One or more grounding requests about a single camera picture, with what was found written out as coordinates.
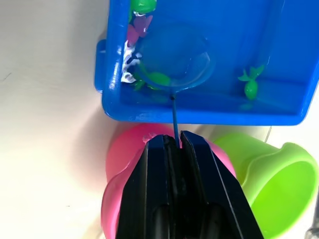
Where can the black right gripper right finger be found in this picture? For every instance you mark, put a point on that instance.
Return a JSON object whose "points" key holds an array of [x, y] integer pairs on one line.
{"points": [[214, 189]]}

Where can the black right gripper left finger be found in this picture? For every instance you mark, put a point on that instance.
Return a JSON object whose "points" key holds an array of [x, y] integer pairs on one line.
{"points": [[142, 189]]}

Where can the blue fishing net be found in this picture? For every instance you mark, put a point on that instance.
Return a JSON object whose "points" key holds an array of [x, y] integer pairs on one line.
{"points": [[174, 59]]}

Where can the pink plastic bucket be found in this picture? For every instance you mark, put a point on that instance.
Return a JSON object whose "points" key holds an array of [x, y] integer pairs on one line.
{"points": [[119, 159]]}

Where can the green plastic bucket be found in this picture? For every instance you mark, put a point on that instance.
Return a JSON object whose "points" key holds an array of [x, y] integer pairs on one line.
{"points": [[281, 184]]}

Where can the green toy fish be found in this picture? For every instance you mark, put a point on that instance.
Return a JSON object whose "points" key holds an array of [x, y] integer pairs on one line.
{"points": [[142, 5], [158, 78], [251, 87]]}

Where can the blue plastic tub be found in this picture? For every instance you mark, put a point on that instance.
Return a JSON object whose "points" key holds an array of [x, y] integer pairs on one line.
{"points": [[224, 37]]}

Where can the purple toy fish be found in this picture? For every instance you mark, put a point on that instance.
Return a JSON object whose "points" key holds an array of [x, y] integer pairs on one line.
{"points": [[138, 28]]}

